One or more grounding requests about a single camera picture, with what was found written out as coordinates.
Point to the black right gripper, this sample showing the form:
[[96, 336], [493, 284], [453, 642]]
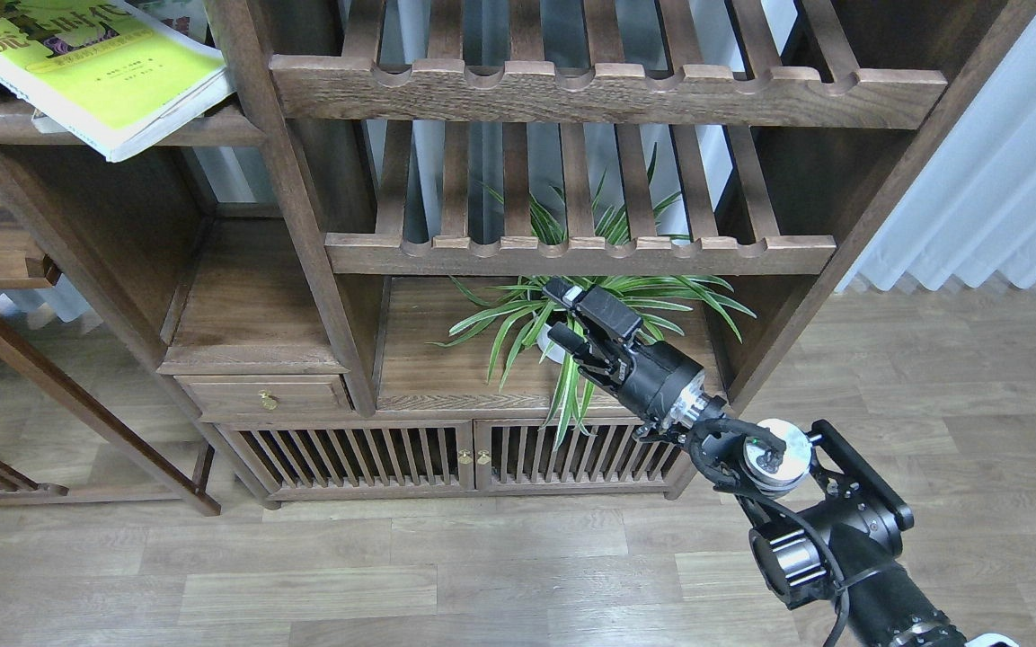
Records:
[[659, 383]]

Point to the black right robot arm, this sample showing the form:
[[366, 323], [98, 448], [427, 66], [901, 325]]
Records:
[[824, 524]]

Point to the white plant pot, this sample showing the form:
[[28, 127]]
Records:
[[549, 349]]

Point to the dark wooden bookshelf cabinet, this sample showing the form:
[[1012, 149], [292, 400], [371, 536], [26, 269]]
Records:
[[300, 238]]

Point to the brass drawer knob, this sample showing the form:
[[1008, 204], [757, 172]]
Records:
[[268, 401]]

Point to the white pleated curtain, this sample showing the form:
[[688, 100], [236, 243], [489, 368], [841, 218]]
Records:
[[970, 217]]

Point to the yellow green magazine stack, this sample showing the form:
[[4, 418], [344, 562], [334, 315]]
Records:
[[115, 76]]

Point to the green spider plant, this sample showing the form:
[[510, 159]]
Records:
[[523, 311]]

